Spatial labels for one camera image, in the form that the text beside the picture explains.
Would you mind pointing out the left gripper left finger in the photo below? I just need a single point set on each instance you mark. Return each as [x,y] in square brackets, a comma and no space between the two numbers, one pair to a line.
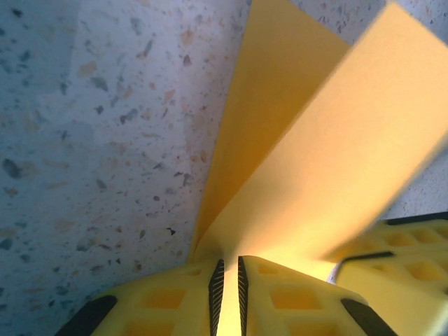
[157,304]

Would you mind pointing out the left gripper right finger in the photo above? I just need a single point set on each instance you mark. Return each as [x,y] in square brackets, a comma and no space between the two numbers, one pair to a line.
[297,308]

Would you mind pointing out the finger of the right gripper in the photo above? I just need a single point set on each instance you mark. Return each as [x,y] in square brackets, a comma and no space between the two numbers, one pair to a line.
[416,238]
[402,297]

